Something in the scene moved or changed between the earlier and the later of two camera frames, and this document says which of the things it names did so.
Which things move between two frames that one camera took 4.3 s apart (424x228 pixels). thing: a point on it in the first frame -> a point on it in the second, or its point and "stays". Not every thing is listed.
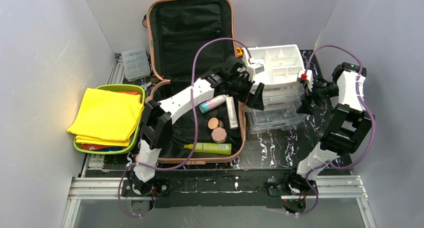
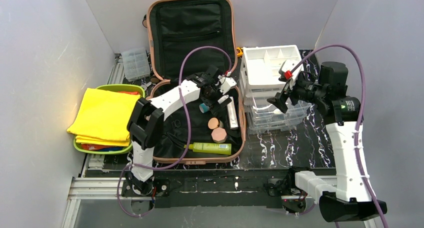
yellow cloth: (107, 117) stays
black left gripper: (247, 88) -> (209, 96)
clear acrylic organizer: (281, 112) stays
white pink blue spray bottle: (206, 106) stays
